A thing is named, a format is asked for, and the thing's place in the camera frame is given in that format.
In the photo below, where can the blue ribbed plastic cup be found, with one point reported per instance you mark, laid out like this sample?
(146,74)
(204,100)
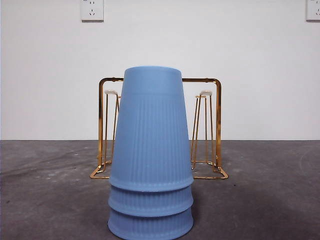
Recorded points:
(150,125)
(150,225)
(150,200)

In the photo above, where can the white wall socket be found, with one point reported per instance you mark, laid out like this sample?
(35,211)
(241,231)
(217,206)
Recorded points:
(313,10)
(92,10)

